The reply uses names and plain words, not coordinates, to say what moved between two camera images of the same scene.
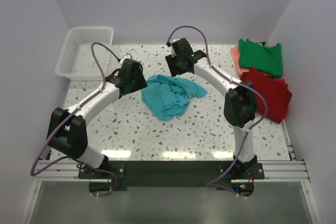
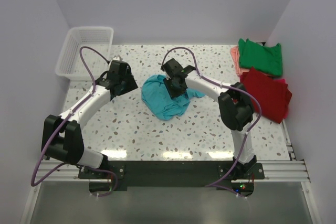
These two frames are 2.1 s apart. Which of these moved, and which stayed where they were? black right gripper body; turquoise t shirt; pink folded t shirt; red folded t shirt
Moved: black right gripper body
Stayed: red folded t shirt; turquoise t shirt; pink folded t shirt
